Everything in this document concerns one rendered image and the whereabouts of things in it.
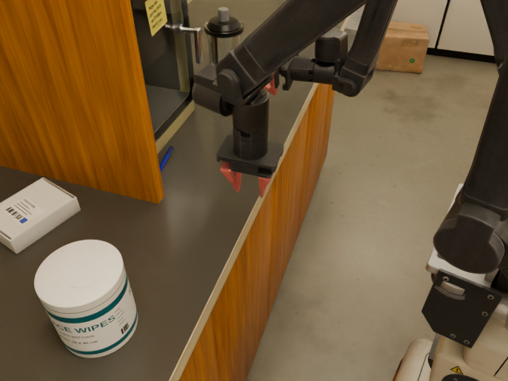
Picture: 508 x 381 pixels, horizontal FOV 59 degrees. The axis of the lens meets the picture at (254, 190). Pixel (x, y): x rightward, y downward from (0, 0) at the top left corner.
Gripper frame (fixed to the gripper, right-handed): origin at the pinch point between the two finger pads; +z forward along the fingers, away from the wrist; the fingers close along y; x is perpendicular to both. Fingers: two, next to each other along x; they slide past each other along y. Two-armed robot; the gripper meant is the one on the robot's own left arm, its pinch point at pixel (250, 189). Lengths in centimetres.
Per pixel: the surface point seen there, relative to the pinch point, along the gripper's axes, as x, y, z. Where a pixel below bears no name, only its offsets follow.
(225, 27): -52, 23, -6
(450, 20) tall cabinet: -321, -65, 85
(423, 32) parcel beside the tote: -302, -46, 89
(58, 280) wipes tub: 27.2, 21.6, 0.5
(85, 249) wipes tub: 20.5, 21.2, 0.7
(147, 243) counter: 5.3, 20.5, 16.0
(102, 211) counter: -0.3, 34.5, 16.3
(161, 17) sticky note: -32.9, 31.1, -15.1
